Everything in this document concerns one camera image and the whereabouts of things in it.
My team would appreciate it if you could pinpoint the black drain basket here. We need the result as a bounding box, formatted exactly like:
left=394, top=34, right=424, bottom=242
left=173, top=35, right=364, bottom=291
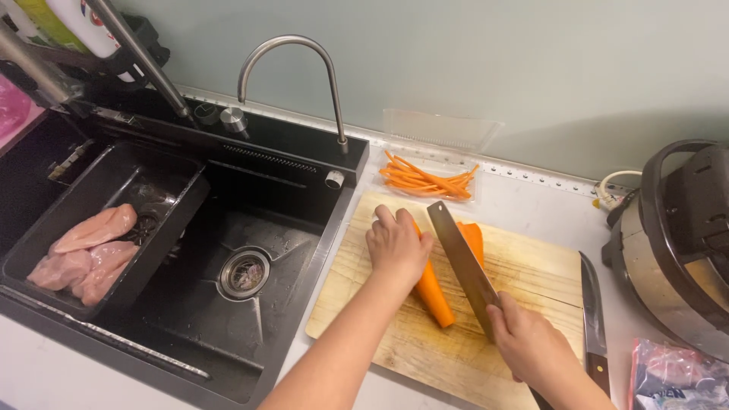
left=0, top=140, right=211, bottom=321

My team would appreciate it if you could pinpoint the clear plastic tray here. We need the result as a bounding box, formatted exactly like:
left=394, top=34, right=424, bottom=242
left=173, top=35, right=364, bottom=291
left=373, top=108, right=505, bottom=205

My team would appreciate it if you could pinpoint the person's left hand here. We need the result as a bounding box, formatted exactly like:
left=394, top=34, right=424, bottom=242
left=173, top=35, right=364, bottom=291
left=366, top=204, right=435, bottom=284

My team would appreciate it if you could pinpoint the curved steel faucet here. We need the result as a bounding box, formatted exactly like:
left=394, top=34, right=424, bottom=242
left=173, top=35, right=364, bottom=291
left=237, top=35, right=349, bottom=155

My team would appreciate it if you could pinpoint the wooden cutting board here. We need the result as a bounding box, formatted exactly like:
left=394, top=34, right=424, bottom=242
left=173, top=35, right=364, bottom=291
left=305, top=190, right=585, bottom=410

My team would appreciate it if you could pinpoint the black and steel rice cooker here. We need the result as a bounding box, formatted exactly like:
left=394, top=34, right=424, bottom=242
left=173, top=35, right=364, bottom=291
left=601, top=139, right=729, bottom=363

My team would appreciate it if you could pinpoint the straight steel faucet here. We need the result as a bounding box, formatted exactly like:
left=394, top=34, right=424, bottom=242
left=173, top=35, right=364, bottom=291
left=85, top=0, right=197, bottom=123

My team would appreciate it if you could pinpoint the black rack with bottles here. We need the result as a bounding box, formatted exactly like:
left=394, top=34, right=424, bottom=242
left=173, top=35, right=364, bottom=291
left=0, top=0, right=172, bottom=109

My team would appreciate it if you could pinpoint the pile of carrot strips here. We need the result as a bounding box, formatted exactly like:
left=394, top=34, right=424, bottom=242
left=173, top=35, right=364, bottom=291
left=379, top=150, right=480, bottom=200

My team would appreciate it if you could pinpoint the person's right hand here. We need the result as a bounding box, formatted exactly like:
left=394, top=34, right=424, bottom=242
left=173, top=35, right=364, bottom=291
left=486, top=291, right=582, bottom=383

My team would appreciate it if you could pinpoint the steel round sink knob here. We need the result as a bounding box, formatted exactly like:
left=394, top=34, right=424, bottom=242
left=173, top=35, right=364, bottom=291
left=220, top=107, right=250, bottom=140

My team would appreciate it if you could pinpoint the flat orange carrot slice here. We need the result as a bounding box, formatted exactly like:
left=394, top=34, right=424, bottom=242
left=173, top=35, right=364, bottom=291
left=456, top=221, right=485, bottom=268

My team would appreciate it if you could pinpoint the steel sink drain strainer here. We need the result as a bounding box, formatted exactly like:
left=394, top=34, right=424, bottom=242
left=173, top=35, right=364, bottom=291
left=219, top=251, right=271, bottom=300

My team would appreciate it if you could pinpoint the wooden-handled kitchen knife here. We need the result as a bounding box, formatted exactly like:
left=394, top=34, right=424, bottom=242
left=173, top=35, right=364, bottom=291
left=579, top=251, right=611, bottom=398

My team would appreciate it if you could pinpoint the printed plastic bag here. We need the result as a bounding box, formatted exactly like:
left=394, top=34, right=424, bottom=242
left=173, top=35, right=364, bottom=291
left=628, top=338, right=729, bottom=410

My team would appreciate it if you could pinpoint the raw chicken breast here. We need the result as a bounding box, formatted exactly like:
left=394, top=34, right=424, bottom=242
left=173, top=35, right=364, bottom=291
left=71, top=241, right=140, bottom=307
left=27, top=249, right=93, bottom=291
left=50, top=203, right=139, bottom=255

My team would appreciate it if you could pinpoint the steel cleaver knife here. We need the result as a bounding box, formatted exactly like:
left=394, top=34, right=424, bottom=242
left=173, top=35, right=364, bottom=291
left=426, top=200, right=554, bottom=410

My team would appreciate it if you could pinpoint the pink plastic bag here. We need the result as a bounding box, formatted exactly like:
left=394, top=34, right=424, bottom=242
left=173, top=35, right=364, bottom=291
left=0, top=74, right=35, bottom=143

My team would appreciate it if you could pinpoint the long orange carrot piece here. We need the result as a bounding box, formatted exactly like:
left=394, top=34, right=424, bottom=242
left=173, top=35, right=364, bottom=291
left=411, top=219, right=456, bottom=329

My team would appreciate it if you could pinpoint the black kitchen sink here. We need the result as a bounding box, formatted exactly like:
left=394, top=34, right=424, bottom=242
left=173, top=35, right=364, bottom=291
left=0, top=85, right=371, bottom=410

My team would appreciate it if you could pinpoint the white power cable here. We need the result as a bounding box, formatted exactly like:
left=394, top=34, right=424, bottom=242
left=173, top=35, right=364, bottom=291
left=592, top=170, right=643, bottom=210

